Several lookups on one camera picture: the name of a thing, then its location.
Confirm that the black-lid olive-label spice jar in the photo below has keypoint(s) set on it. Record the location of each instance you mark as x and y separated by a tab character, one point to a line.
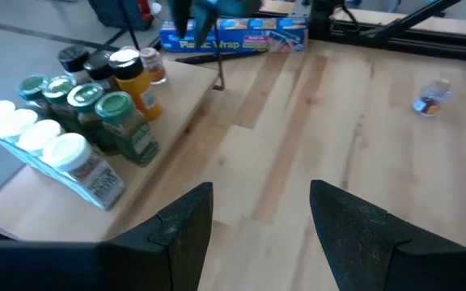
97	64

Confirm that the black-lid purple-label spice jar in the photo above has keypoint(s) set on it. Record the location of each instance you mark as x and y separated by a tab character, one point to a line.
73	58

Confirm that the black-lid orange spice jar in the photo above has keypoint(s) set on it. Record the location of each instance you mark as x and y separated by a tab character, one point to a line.
136	85

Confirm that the white round stand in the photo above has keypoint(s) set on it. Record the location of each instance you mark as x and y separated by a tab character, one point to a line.
156	7

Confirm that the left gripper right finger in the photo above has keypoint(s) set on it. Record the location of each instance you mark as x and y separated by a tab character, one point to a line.
378	262

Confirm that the blue plastic wrap box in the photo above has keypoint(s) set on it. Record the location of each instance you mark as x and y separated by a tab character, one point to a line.
237	40

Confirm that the small cork-top glass jar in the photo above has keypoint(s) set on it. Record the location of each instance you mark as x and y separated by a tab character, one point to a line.
431	97
154	64

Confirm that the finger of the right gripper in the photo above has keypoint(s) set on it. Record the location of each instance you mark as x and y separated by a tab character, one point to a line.
180	16
204	22

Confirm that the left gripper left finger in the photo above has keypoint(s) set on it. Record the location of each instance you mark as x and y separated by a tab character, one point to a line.
95	266

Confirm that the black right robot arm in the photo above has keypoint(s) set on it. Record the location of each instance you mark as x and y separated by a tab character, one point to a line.
320	20

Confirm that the dark blue red tool case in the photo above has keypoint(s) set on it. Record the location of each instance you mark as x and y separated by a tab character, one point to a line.
111	12

